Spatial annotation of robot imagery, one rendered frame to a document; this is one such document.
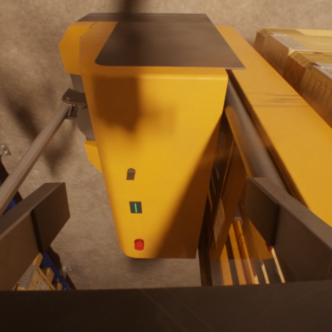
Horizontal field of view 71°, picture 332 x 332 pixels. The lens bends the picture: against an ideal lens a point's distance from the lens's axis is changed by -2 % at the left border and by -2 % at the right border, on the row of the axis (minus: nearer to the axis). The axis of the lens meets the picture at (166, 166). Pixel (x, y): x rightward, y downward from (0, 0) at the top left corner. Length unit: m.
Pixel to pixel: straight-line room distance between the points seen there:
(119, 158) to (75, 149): 1.23
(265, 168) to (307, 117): 0.20
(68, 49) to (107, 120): 0.61
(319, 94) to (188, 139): 0.33
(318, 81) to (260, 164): 0.33
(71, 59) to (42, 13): 0.43
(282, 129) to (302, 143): 0.05
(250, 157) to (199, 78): 0.22
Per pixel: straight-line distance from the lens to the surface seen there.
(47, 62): 1.63
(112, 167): 0.71
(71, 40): 1.15
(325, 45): 0.97
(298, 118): 0.55
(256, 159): 0.41
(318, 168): 0.43
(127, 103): 0.58
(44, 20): 1.56
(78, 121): 1.19
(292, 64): 0.82
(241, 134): 0.47
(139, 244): 0.95
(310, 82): 0.72
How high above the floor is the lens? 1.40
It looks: 49 degrees down
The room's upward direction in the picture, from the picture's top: 179 degrees counter-clockwise
